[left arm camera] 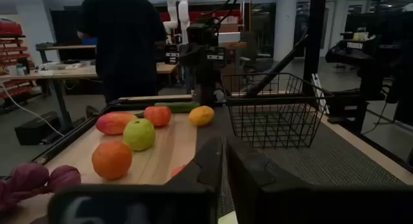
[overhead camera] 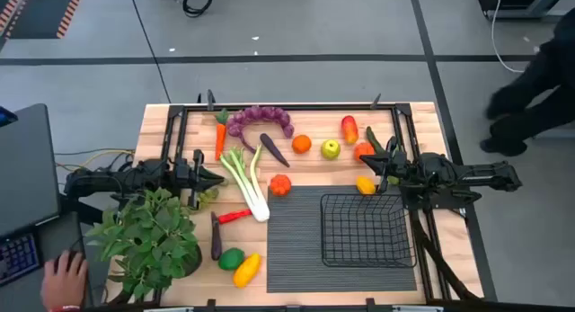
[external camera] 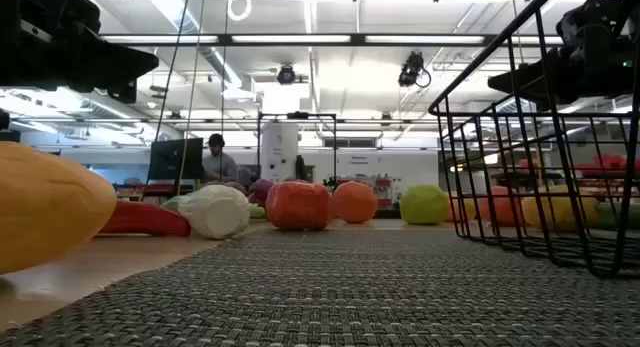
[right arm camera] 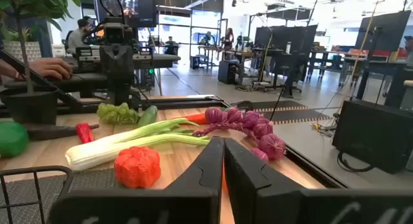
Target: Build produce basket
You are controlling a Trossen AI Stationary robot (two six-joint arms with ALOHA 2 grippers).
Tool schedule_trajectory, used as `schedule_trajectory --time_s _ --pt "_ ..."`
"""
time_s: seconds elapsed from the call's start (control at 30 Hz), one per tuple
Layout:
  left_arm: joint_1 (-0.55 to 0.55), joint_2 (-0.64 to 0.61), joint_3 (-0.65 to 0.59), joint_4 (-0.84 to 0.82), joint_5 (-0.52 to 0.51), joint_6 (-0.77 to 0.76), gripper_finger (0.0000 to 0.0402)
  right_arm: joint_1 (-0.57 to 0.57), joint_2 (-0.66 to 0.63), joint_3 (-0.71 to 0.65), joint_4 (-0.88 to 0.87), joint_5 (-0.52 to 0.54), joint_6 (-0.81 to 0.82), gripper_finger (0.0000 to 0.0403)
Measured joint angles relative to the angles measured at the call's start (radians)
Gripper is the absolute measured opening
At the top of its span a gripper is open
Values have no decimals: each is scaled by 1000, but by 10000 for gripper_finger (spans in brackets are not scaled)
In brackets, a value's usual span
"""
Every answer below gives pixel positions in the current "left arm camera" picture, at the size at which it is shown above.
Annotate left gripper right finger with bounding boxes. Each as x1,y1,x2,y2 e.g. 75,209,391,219
227,138,309,224

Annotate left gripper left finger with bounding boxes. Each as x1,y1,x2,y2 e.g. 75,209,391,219
164,136,224,194

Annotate small orange carrot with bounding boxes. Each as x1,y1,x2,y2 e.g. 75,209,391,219
170,164,187,178

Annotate dark green cucumber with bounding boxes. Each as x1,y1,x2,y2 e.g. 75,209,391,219
154,101,201,114

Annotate yellow lemon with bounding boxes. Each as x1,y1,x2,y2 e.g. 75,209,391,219
188,105,216,127

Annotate red orange apple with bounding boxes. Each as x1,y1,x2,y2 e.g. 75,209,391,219
143,105,172,128

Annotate green apple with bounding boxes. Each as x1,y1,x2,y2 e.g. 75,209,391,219
123,117,156,152

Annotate orange fruit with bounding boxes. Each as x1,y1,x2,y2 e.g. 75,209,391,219
91,140,133,181

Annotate red yellow mango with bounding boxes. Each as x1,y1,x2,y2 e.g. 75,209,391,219
96,112,139,136

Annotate purple grape bunch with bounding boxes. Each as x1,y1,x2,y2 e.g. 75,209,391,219
0,162,82,215

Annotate black box white labels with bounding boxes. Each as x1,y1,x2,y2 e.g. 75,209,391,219
163,43,181,65

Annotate cardboard box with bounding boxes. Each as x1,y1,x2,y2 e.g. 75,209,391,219
219,15,249,49

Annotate black office chair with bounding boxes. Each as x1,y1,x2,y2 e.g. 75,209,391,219
240,45,275,73

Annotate grey woven placemat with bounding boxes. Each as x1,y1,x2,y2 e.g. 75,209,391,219
195,106,406,218

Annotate person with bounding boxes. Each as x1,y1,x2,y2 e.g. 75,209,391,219
76,0,167,104

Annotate wooden desk grey legs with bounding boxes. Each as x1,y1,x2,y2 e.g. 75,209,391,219
0,62,178,131

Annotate dark standing desk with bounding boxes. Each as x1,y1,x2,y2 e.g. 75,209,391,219
35,43,97,63

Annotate black robot station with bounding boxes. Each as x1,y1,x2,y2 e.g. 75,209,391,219
325,10,413,128

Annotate red storage shelf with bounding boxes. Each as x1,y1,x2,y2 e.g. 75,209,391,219
0,19,36,114

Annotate white mug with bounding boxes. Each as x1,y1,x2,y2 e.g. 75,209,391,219
3,65,19,77

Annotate black wire basket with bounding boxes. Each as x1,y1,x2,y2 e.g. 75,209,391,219
221,72,335,150

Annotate white floor cable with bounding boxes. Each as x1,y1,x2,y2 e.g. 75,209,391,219
0,81,65,137

